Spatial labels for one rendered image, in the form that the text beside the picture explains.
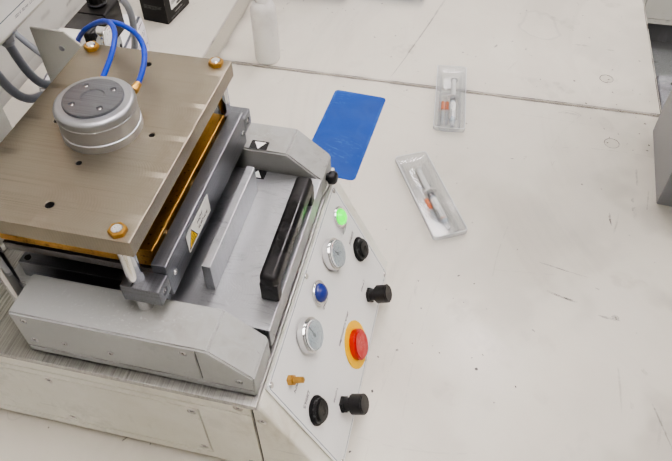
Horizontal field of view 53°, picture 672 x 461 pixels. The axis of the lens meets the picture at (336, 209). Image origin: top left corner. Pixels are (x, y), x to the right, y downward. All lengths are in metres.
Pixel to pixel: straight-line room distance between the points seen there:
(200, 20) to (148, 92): 0.72
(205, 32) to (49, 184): 0.80
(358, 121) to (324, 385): 0.58
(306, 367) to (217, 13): 0.90
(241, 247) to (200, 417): 0.19
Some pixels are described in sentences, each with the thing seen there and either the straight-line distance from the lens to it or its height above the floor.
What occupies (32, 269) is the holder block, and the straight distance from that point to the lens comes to 0.79.
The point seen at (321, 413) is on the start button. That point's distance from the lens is 0.79.
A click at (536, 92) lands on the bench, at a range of 1.36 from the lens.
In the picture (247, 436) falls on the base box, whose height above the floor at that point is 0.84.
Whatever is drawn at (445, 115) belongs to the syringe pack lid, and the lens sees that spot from 1.23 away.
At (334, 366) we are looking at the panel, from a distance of 0.84.
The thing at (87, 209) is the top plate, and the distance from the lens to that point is 0.64.
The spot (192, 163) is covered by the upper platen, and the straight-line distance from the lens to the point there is 0.73.
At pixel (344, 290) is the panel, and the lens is 0.87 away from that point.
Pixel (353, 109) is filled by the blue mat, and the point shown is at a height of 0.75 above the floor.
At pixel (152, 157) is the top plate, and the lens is 0.67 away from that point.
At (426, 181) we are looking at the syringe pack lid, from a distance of 1.11.
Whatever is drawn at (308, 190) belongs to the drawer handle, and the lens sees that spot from 0.76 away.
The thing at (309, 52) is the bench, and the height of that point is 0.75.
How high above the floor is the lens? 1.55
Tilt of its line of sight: 47 degrees down
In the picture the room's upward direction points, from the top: 1 degrees counter-clockwise
